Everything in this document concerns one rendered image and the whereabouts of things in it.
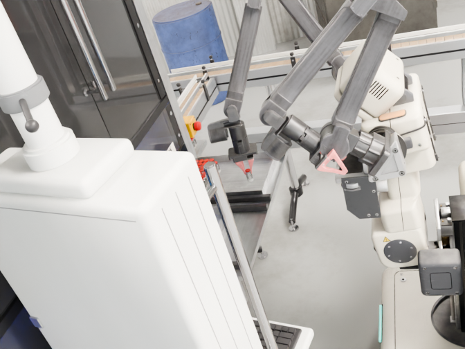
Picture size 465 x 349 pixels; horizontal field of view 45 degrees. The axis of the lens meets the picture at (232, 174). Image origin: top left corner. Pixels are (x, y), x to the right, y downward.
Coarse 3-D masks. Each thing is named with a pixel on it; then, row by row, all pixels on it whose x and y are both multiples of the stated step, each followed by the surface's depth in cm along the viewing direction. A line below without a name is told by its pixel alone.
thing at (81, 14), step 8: (80, 8) 156; (80, 16) 157; (88, 24) 159; (88, 32) 160; (96, 40) 162; (96, 48) 162; (96, 56) 164; (104, 64) 165; (104, 72) 166; (104, 80) 169; (112, 80) 168; (112, 88) 169
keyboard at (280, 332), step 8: (256, 320) 160; (256, 328) 156; (272, 328) 155; (280, 328) 154; (288, 328) 153; (296, 328) 154; (280, 336) 152; (288, 336) 151; (296, 336) 152; (264, 344) 151; (280, 344) 149; (288, 344) 149
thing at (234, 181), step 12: (204, 156) 228; (216, 156) 226; (264, 156) 220; (228, 168) 221; (240, 168) 219; (252, 168) 217; (264, 168) 214; (228, 180) 214; (240, 180) 212; (264, 180) 201; (228, 192) 201; (240, 192) 200; (252, 192) 198; (264, 192) 199
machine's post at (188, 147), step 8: (136, 0) 198; (136, 8) 198; (144, 8) 203; (144, 16) 202; (144, 24) 202; (144, 32) 202; (152, 32) 208; (152, 40) 207; (152, 48) 207; (152, 56) 207; (160, 56) 212; (160, 64) 211; (160, 72) 211; (168, 80) 217; (168, 88) 216; (168, 96) 216; (176, 104) 222; (176, 112) 222; (176, 120) 221; (184, 128) 227; (184, 136) 227; (184, 144) 227; (192, 152) 233
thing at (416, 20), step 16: (320, 0) 445; (336, 0) 420; (400, 0) 420; (416, 0) 420; (432, 0) 419; (320, 16) 486; (368, 16) 426; (416, 16) 426; (432, 16) 426; (352, 32) 433; (368, 32) 433; (400, 32) 433
